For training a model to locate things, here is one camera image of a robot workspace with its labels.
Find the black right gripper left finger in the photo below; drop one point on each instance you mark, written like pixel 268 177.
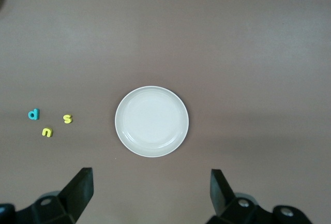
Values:
pixel 67 203

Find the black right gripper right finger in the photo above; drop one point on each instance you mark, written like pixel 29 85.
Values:
pixel 225 203

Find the yellow foam letter u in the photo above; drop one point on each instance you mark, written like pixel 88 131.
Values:
pixel 44 131

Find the yellow foam letter s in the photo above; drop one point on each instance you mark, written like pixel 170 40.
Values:
pixel 67 118

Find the teal foam letter d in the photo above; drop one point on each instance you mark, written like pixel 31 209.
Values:
pixel 37 114

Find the beige brown plate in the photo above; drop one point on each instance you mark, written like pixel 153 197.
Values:
pixel 152 121

